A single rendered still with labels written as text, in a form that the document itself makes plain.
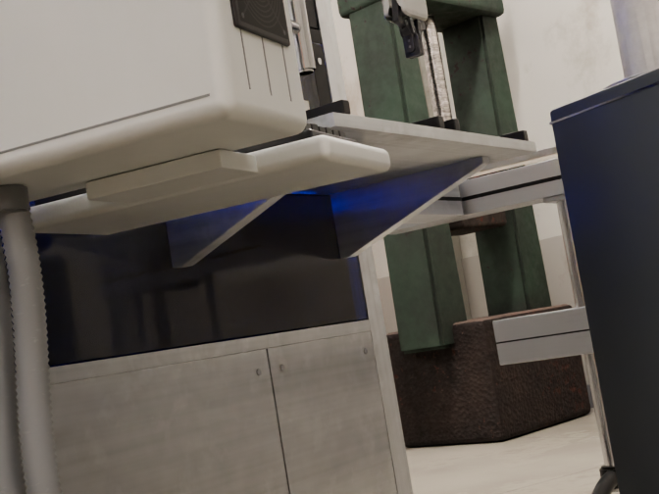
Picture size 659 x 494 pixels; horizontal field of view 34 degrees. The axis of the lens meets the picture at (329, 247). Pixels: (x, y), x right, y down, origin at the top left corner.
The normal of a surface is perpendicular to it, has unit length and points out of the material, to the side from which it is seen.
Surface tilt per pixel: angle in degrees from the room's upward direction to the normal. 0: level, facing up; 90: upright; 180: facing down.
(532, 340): 90
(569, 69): 90
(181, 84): 90
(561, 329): 90
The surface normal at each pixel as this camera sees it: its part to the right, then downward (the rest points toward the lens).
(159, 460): 0.82, -0.18
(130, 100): -0.41, 0.00
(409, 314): -0.69, 0.04
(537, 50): -0.86, 0.10
